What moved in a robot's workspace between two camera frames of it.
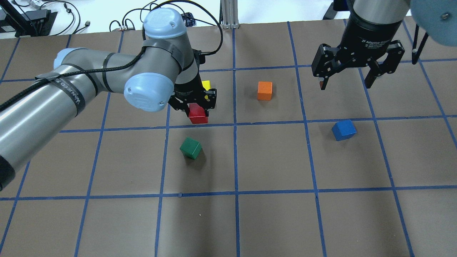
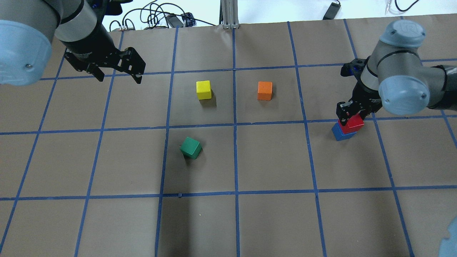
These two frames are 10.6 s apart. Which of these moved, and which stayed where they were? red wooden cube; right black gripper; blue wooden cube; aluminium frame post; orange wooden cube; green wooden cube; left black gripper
Moved: right black gripper; red wooden cube; left black gripper
Stayed: green wooden cube; aluminium frame post; blue wooden cube; orange wooden cube
